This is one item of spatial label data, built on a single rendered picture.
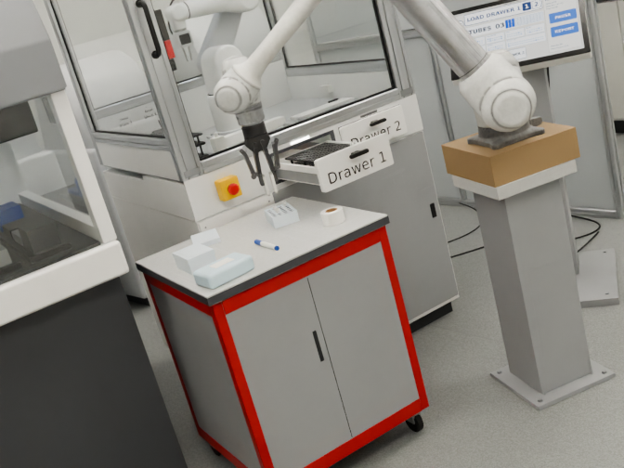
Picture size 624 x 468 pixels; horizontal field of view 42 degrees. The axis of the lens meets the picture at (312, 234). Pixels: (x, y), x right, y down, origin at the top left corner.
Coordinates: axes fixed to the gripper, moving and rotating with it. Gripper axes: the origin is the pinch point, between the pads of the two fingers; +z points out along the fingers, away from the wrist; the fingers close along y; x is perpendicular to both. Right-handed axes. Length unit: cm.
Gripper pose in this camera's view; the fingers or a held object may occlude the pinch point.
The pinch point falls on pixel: (269, 184)
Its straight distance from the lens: 263.2
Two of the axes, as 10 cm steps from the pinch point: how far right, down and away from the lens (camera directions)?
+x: 2.7, 2.3, -9.3
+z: 2.5, 9.2, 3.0
